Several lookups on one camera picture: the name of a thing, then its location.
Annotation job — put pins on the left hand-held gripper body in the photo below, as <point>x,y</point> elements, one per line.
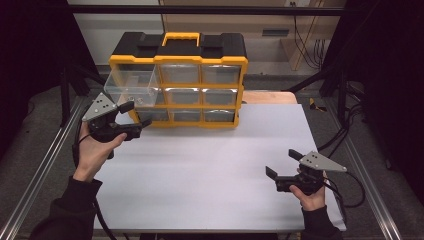
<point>100,108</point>

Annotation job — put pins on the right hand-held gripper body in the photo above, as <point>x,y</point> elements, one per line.
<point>320,161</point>

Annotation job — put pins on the clear plastic drawer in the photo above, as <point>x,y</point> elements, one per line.
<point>133,83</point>

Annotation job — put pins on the yellow black organizer cabinet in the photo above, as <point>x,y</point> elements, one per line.
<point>150,45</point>

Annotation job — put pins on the person's right hand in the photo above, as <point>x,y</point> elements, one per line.
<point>311,200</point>

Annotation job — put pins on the person's left hand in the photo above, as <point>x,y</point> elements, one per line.
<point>93,156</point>

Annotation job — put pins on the yellow clamp right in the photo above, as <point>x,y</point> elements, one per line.
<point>315,105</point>

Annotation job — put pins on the set of clear drawers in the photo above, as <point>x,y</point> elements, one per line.
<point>220,97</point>

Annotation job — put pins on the black curtain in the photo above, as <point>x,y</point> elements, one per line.
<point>393,66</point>
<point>30,50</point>

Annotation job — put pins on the grey vent plate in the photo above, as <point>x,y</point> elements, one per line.
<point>275,32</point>

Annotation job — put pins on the black frame post with strut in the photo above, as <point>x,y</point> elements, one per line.
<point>341,96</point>
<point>65,96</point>

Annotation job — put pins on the aluminium floor rail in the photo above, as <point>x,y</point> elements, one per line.
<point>366,186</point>
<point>36,173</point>

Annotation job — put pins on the black frame crossbar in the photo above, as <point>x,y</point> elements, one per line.
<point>200,10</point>

